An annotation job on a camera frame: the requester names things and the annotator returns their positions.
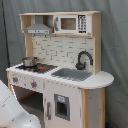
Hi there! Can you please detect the black toy stovetop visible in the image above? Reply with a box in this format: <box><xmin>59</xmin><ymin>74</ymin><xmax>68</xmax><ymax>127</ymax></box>
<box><xmin>18</xmin><ymin>63</ymin><xmax>55</xmax><ymax>73</ymax></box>

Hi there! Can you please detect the grey range hood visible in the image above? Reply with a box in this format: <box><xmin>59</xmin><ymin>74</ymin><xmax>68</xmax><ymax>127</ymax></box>
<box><xmin>24</xmin><ymin>16</ymin><xmax>53</xmax><ymax>34</ymax></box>

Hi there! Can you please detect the toy microwave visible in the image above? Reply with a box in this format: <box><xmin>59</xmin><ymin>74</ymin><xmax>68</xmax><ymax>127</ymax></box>
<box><xmin>54</xmin><ymin>14</ymin><xmax>91</xmax><ymax>34</ymax></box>

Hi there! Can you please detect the wooden toy kitchen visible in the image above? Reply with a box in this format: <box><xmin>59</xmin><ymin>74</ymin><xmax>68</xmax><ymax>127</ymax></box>
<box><xmin>7</xmin><ymin>11</ymin><xmax>114</xmax><ymax>128</ymax></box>

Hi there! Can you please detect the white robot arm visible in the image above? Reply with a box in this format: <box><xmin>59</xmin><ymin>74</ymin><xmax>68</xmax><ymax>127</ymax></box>
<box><xmin>0</xmin><ymin>80</ymin><xmax>41</xmax><ymax>128</ymax></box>

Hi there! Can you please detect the black toy faucet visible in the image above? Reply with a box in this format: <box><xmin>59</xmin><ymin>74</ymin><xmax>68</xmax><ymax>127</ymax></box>
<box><xmin>75</xmin><ymin>51</ymin><xmax>93</xmax><ymax>70</ymax></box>

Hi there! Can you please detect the grey toy sink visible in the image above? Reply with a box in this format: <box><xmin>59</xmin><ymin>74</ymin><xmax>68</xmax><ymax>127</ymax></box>
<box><xmin>52</xmin><ymin>68</ymin><xmax>92</xmax><ymax>81</ymax></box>

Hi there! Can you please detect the red left oven knob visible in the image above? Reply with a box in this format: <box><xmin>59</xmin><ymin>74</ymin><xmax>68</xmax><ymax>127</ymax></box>
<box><xmin>13</xmin><ymin>77</ymin><xmax>18</xmax><ymax>83</ymax></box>

